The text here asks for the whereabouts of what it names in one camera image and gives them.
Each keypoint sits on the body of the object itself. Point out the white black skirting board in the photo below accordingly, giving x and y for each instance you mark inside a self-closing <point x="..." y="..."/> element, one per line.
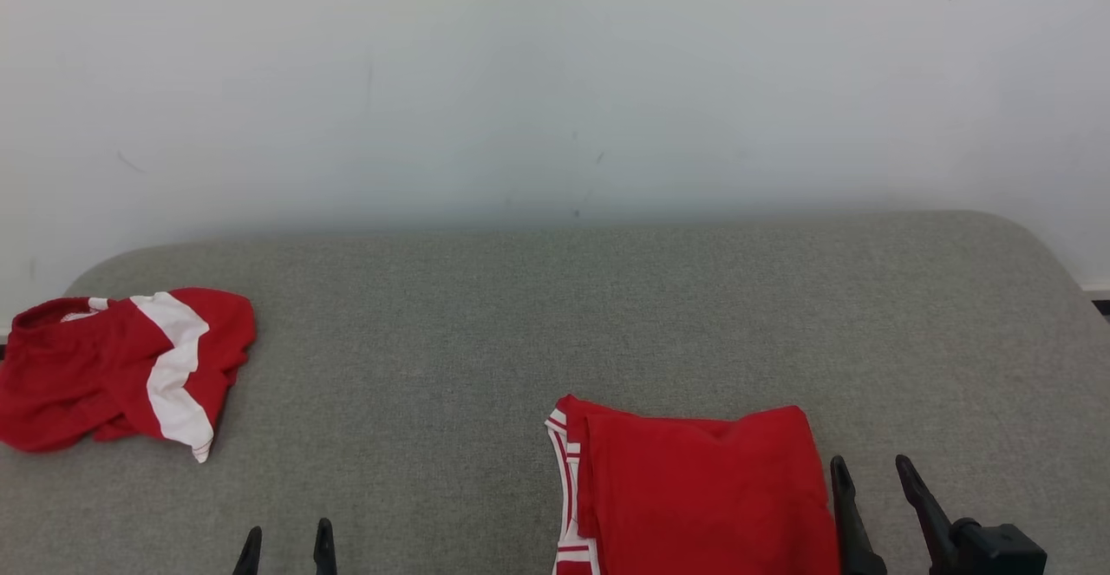
<point x="1098" y="297"/>

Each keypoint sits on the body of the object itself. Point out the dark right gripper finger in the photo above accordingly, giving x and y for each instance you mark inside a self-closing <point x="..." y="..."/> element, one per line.
<point x="854" y="532"/>
<point x="932" y="523"/>

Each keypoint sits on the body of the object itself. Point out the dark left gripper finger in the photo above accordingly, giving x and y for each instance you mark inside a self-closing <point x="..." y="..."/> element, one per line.
<point x="325" y="553"/>
<point x="250" y="558"/>

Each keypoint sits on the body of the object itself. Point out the grey fabric sofa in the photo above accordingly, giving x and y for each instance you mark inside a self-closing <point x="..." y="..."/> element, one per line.
<point x="520" y="341"/>

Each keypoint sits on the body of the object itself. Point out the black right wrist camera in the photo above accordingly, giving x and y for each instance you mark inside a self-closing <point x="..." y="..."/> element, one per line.
<point x="1006" y="553"/>

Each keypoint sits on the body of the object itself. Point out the red white basketball jersey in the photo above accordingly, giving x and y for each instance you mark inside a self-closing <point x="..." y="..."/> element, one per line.
<point x="702" y="497"/>

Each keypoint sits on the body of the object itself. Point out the red white basketball shorts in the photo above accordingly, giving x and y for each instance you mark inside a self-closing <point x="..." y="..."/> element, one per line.
<point x="87" y="375"/>

